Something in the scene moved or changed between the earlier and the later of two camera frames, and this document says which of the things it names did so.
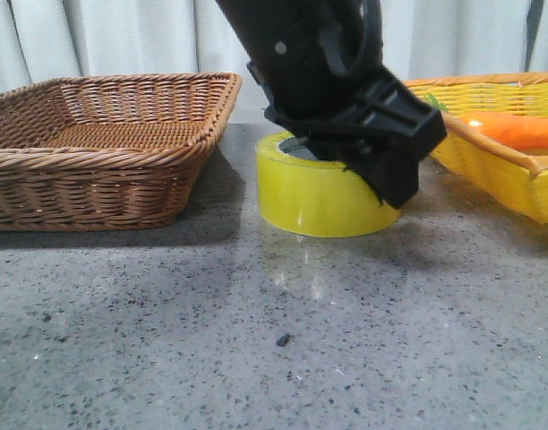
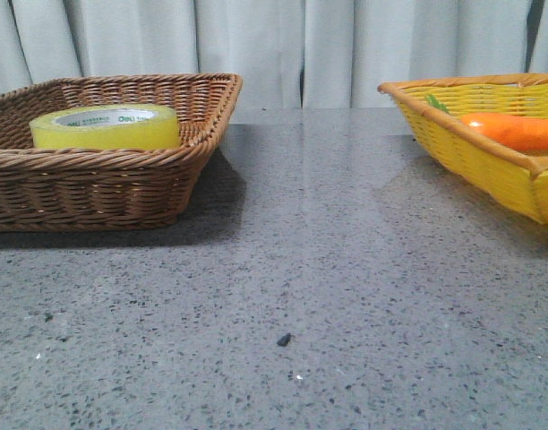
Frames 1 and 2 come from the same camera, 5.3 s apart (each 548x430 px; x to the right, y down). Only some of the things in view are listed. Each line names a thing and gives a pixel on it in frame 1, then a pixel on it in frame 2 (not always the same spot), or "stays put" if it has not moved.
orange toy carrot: (523, 131) stays put
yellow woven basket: (526, 179) stays put
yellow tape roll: (315, 197) to (108, 126)
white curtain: (33, 41) stays put
